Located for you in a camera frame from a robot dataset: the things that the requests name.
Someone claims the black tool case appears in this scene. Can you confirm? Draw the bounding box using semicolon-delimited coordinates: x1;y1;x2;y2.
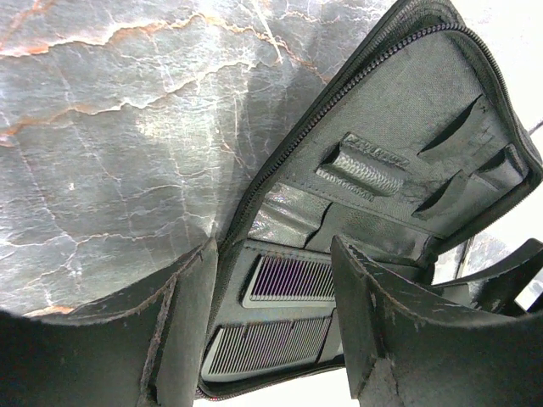
198;1;542;400

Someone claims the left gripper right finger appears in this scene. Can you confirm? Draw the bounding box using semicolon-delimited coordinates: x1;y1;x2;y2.
332;237;542;406

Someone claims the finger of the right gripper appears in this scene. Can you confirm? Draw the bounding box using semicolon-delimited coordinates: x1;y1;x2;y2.
429;238;542;315

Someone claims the black comb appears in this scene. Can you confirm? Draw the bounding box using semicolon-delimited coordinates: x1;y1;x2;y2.
241;254;335;309
201;316;332;382

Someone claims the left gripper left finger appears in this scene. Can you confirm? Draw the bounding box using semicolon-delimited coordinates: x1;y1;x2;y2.
1;239;217;406

